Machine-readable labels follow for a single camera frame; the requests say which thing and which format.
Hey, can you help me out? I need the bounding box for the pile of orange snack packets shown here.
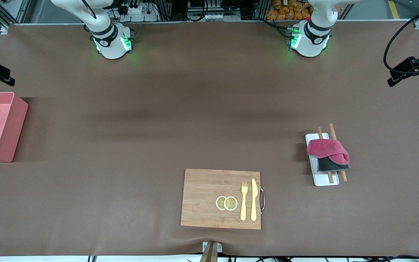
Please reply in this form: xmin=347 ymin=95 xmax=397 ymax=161
xmin=267 ymin=0 xmax=312 ymax=21

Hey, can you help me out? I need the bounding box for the brown wooden chopstick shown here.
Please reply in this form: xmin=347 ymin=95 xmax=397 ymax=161
xmin=328 ymin=123 xmax=348 ymax=182
xmin=317 ymin=127 xmax=334 ymax=183

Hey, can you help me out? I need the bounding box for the yellow plastic knife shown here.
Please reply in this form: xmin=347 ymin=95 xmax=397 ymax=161
xmin=250 ymin=178 xmax=258 ymax=222

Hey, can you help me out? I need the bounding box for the bamboo cutting board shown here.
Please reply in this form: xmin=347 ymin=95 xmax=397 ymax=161
xmin=180 ymin=168 xmax=266 ymax=230

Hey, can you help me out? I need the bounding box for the white power strip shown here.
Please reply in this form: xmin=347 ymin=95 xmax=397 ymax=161
xmin=117 ymin=0 xmax=159 ymax=22

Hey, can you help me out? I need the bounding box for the white rectangular tray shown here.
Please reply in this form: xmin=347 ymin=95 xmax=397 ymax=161
xmin=305 ymin=133 xmax=340 ymax=187

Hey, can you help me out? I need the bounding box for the pink and grey cloth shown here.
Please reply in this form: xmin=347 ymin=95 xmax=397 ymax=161
xmin=306 ymin=139 xmax=351 ymax=172

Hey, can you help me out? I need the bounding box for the grey metal table bracket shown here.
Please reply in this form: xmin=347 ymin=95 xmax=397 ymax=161
xmin=202 ymin=241 xmax=223 ymax=262

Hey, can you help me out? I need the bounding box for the yellow plastic fork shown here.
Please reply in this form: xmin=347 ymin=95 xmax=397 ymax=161
xmin=240 ymin=181 xmax=248 ymax=221

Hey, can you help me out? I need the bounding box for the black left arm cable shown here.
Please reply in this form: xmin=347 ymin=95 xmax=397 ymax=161
xmin=383 ymin=0 xmax=419 ymax=71

